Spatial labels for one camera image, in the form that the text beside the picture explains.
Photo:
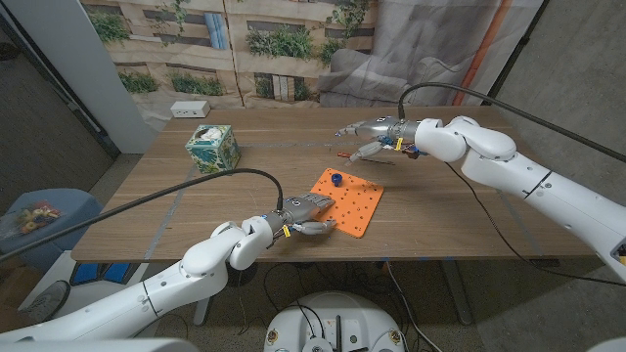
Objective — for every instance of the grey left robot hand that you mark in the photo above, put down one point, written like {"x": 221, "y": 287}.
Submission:
{"x": 303, "y": 207}

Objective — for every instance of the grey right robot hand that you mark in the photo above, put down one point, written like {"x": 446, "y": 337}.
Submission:
{"x": 386, "y": 129}

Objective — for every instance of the blue peg toy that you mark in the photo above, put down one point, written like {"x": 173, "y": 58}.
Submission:
{"x": 336, "y": 179}

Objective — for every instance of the orange square pegboard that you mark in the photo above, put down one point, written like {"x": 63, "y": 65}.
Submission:
{"x": 354, "y": 207}

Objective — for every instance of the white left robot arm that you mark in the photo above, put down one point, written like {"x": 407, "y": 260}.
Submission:
{"x": 205, "y": 259}

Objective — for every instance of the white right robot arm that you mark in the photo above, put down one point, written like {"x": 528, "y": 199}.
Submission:
{"x": 538, "y": 181}

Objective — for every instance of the green floral tissue box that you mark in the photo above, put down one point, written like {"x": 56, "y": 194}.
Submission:
{"x": 210, "y": 146}

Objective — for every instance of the black round disc under table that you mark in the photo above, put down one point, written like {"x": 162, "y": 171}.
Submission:
{"x": 242, "y": 276}

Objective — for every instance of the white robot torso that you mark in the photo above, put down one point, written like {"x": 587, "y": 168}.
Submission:
{"x": 335, "y": 318}

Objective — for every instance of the printed fabric backdrop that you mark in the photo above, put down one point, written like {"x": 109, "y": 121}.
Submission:
{"x": 293, "y": 49}

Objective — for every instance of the white table leg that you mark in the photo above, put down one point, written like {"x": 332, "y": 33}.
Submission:
{"x": 201, "y": 313}

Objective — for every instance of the white power strip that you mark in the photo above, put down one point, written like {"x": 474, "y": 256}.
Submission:
{"x": 190, "y": 108}

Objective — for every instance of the grey table leg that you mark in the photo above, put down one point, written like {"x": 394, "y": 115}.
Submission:
{"x": 457, "y": 293}

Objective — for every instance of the white base with blue panels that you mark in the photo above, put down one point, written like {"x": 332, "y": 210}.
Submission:
{"x": 93, "y": 274}

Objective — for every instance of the blue bin with items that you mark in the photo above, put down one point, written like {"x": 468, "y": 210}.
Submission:
{"x": 73, "y": 205}

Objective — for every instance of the clear bag of colourful toys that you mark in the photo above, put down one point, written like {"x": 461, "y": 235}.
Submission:
{"x": 34, "y": 217}

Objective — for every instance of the grey shoe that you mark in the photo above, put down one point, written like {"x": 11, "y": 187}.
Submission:
{"x": 46, "y": 300}

